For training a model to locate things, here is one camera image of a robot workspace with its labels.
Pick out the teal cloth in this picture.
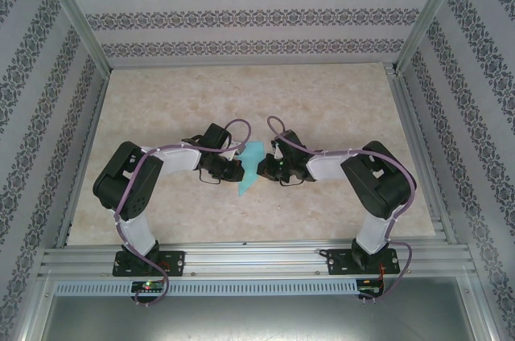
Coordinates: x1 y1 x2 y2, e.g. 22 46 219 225
237 140 266 198

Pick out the grey metal panel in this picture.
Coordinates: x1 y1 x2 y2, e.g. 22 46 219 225
38 294 494 341

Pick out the aluminium mounting rail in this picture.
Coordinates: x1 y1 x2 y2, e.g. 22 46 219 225
38 240 478 280

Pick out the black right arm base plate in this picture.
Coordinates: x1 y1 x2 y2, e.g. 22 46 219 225
326 248 400 277

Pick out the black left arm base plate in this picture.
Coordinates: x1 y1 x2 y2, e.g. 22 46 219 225
112 250 187 277

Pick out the slotted grey cable duct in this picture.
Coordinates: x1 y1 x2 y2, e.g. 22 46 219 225
54 278 360 296

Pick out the aluminium side rail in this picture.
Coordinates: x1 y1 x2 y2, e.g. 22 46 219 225
54 69 112 249
384 62 458 245

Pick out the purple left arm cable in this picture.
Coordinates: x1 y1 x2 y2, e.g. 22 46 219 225
112 117 254 308

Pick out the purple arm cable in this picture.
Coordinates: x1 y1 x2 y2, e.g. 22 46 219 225
112 117 254 308
267 115 418 304

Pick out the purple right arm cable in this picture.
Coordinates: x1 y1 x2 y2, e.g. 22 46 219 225
267 115 418 304

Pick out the aluminium frame post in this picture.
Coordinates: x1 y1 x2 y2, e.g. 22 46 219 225
34 0 113 73
396 0 470 73

